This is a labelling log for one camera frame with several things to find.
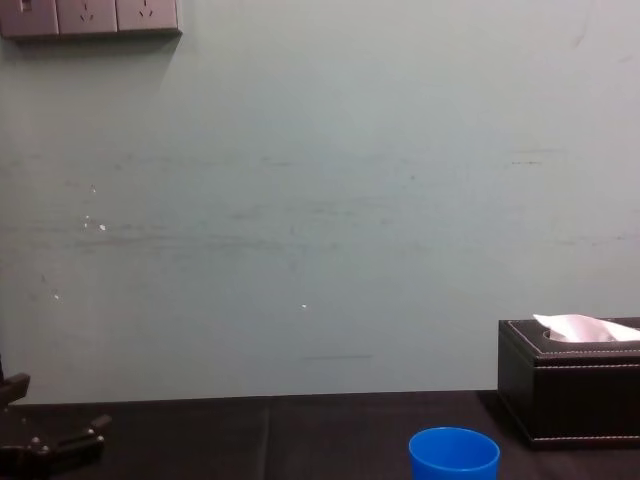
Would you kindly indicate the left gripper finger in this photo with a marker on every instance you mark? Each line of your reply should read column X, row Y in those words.
column 75, row 445
column 14, row 392

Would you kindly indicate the black table cloth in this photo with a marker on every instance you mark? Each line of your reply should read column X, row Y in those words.
column 250, row 440

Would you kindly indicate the blue plastic cup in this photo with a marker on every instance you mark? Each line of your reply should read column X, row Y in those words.
column 452, row 460

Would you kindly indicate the black leather tissue box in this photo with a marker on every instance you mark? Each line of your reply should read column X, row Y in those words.
column 575, row 400

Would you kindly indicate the white paper tissue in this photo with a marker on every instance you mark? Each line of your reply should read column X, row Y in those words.
column 580, row 327

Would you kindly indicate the grey wall switch plate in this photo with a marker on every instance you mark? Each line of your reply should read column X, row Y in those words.
column 27, row 17

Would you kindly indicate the grey wall socket plate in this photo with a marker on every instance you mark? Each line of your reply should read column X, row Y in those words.
column 87, row 15
column 147, row 14

